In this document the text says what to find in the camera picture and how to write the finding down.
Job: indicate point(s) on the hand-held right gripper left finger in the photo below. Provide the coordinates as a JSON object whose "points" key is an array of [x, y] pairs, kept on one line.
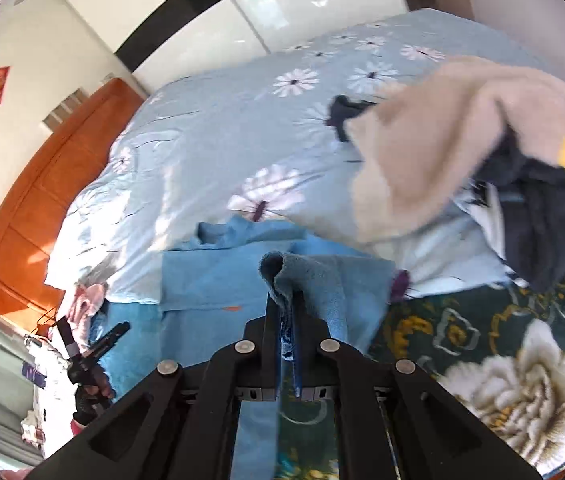
{"points": [[273, 330]]}

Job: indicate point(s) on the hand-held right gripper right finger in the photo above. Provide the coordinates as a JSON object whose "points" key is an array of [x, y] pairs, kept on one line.
{"points": [[312, 360]]}

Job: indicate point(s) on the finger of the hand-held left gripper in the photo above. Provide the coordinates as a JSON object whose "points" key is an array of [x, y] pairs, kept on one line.
{"points": [[111, 337], [66, 337]]}

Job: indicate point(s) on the light blue garment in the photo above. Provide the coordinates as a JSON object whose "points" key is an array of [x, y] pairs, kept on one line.
{"points": [[202, 280]]}

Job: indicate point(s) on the person's left hand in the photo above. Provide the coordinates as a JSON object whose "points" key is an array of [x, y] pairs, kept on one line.
{"points": [[90, 405]]}

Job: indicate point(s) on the bright blue terry cloth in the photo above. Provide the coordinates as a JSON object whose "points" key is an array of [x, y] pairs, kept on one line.
{"points": [[130, 340]]}

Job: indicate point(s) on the pink cloth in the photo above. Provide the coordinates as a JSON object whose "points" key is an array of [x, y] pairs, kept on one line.
{"points": [[82, 302]]}

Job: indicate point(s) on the orange wooden headboard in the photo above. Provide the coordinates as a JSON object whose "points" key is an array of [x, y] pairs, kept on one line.
{"points": [[37, 210]]}

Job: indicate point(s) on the dark green floral blanket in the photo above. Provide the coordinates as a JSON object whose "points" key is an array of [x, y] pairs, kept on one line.
{"points": [[462, 320]]}

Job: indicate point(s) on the blue daisy print quilt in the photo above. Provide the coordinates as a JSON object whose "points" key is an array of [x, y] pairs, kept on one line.
{"points": [[212, 135]]}

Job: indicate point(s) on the white printed garment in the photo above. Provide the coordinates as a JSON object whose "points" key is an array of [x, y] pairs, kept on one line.
{"points": [[492, 230]]}

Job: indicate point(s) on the dark cloth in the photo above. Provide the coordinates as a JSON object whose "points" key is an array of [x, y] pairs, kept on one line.
{"points": [[345, 110]]}

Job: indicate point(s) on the beige fleece garment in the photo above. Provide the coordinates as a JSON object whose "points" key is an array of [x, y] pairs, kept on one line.
{"points": [[437, 135]]}

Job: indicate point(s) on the dark navy garment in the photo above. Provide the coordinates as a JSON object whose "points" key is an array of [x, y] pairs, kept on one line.
{"points": [[547, 220]]}

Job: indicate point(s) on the white glossy wardrobe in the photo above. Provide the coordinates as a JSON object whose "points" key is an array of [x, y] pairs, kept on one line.
{"points": [[272, 5]]}

